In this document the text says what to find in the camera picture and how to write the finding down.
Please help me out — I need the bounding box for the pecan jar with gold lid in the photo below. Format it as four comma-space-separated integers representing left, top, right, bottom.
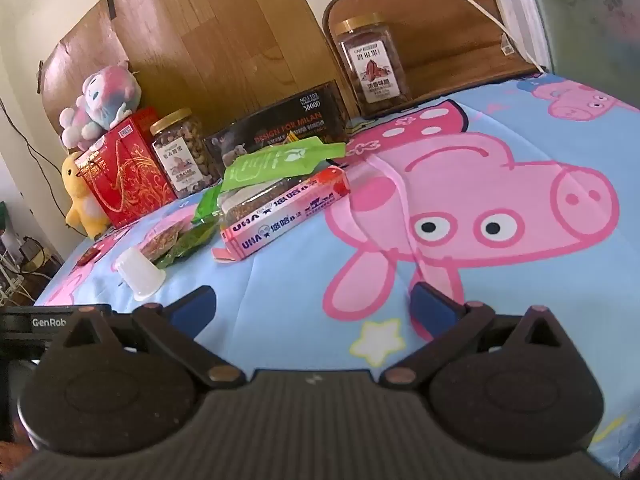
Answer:
332, 14, 413, 118

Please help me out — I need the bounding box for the clear packet of brown snacks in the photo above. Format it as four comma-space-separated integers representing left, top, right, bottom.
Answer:
220, 172, 321, 228

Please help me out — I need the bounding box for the black tin box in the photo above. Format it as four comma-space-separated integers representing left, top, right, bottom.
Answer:
204, 80, 348, 181

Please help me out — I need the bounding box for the cashew jar with gold lid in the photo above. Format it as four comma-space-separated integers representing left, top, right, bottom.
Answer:
149, 108, 221, 200

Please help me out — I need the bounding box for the printed blanket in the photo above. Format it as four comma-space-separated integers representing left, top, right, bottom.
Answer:
32, 72, 640, 476

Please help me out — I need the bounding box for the white cable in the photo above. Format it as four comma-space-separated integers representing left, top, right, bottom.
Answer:
420, 0, 548, 73

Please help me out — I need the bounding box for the dark green snack packet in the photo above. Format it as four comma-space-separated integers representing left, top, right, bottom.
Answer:
152, 220, 218, 268

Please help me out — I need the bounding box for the white plastic cup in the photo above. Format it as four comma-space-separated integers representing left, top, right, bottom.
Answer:
115, 246, 167, 302

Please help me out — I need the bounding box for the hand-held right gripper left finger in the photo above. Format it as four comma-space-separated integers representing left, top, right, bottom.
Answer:
42, 285, 248, 390

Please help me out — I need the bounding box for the yellow duck plush toy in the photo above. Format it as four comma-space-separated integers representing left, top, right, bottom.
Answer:
61, 152, 108, 238

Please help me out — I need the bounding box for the wooden headboard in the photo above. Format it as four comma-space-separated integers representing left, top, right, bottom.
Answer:
40, 0, 361, 161

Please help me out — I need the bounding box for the bright green snack packet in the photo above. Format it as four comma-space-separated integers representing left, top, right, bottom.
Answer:
192, 185, 224, 224

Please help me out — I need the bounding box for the long pink candy box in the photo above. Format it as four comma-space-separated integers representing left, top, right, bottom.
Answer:
212, 167, 351, 263

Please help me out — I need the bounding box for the pink and blue plush toy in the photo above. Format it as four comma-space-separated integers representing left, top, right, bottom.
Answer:
59, 60, 143, 151

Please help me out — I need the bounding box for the clear packet with pink label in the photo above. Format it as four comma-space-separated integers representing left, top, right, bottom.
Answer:
139, 225, 183, 257

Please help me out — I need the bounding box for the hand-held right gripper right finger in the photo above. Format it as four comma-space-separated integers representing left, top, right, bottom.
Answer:
382, 281, 577, 391

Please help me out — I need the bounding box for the red gift box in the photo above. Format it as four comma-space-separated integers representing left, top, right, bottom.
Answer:
75, 106, 177, 228

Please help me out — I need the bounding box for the light green snack pouch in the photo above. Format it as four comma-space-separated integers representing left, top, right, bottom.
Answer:
220, 136, 347, 192

